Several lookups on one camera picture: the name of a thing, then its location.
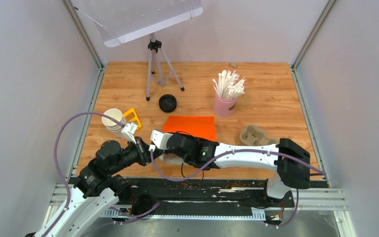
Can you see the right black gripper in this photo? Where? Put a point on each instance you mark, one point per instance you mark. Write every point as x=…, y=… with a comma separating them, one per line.
x=168, y=151

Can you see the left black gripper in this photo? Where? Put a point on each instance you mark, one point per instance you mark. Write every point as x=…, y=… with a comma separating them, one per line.
x=144, y=152

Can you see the orange paper bag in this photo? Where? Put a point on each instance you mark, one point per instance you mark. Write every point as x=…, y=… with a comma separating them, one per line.
x=198, y=126

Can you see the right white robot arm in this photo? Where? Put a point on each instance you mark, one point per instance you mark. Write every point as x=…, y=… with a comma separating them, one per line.
x=287, y=159

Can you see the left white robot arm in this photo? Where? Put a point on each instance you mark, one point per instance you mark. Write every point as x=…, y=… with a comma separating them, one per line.
x=97, y=188

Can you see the yellow triangular plastic stand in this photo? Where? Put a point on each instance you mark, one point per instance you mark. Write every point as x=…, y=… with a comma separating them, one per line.
x=131, y=116

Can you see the stack of paper cups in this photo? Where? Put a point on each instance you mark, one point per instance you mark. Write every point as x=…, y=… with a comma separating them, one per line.
x=115, y=120

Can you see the pink straw holder cup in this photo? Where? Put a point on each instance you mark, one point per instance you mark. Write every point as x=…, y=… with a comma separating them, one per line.
x=223, y=108

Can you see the cardboard cup carrier tray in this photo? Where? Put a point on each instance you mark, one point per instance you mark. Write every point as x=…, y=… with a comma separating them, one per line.
x=252, y=135

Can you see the stack of black lids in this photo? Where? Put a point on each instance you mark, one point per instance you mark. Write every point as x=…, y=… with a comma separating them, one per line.
x=167, y=103

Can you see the bundle of wrapped straws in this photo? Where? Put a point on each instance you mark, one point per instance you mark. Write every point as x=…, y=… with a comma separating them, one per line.
x=229, y=85

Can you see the grey tripod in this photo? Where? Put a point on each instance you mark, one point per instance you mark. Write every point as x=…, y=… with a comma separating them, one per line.
x=155, y=72

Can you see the white reflector board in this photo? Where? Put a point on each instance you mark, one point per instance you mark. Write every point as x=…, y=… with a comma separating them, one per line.
x=122, y=21

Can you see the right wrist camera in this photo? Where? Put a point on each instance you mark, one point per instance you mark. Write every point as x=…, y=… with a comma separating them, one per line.
x=159, y=141

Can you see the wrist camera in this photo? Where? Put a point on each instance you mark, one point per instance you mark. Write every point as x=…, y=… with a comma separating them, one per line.
x=128, y=132
x=159, y=141

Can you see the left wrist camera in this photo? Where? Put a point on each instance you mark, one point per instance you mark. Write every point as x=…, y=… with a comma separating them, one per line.
x=128, y=132

